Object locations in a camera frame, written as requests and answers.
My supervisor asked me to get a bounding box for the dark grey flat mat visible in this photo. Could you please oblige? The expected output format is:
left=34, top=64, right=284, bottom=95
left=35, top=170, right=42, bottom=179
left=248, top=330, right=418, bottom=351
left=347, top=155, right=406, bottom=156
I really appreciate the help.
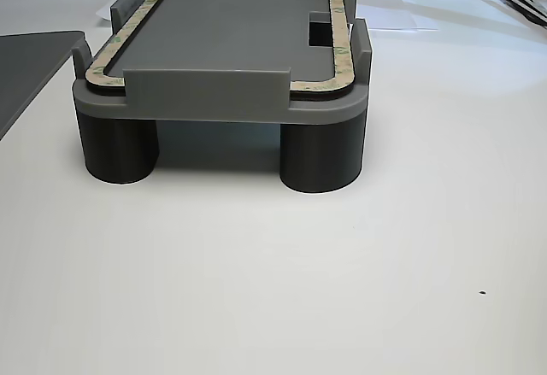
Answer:
left=0, top=30, right=86, bottom=141

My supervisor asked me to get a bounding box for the beige rectangular frame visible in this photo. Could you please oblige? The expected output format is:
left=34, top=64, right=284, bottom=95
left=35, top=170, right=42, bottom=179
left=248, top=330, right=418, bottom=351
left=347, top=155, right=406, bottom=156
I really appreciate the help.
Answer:
left=85, top=0, right=356, bottom=94

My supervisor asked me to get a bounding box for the white paper sheet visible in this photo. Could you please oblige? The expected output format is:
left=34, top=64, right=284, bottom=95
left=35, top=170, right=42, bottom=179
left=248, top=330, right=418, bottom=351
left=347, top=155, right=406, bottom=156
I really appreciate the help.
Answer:
left=354, top=3, right=441, bottom=32

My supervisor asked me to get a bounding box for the grey plastic holder tray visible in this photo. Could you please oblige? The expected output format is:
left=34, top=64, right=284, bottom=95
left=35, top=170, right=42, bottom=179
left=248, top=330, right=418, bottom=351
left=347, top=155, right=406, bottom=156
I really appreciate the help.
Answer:
left=71, top=0, right=372, bottom=194

